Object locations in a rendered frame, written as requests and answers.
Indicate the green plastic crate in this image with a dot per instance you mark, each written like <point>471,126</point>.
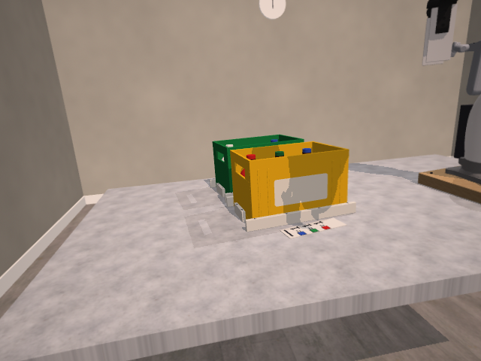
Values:
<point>223,168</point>

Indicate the yellow crate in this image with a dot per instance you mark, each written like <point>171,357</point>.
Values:
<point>293,182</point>

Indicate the white paper pick list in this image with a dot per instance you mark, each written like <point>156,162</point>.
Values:
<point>310,228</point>

